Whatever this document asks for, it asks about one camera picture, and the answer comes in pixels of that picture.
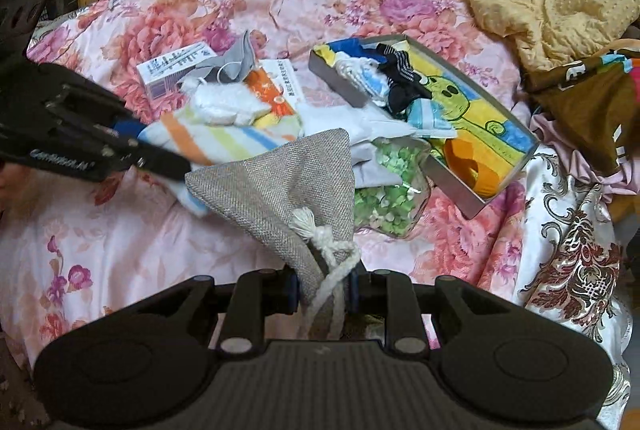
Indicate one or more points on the light blue striped small cloth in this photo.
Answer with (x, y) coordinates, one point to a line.
(430, 120)

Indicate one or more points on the bag of green candy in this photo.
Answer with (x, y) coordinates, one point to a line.
(390, 205)

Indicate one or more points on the grey white cloth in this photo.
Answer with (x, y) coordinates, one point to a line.
(372, 165)

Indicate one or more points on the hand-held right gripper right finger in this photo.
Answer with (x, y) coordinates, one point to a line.
(352, 292)

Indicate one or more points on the colourful striped brown garment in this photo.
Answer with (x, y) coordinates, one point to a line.
(575, 120)

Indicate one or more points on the black white striped sock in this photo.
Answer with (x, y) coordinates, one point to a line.
(405, 85)

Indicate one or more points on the orange white medicine box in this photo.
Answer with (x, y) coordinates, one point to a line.
(265, 95)

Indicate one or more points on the white cotton pad pack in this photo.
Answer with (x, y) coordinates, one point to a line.
(220, 105)

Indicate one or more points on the white gold ornate bedcover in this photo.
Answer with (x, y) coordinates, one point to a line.
(565, 235)

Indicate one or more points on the orange tape roll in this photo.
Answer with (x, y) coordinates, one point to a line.
(460, 160)

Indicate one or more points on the grey face mask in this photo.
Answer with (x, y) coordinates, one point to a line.
(240, 60)

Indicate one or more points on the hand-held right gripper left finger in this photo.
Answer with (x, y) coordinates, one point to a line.
(292, 295)

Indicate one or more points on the pastel striped cloth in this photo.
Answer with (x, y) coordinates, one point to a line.
(225, 137)

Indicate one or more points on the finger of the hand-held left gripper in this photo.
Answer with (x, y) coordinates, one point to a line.
(162, 162)
(129, 131)

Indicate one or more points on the lilac cloth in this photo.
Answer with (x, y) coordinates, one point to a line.
(600, 180)

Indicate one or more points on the grey box with cartoon print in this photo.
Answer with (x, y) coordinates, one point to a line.
(490, 110)

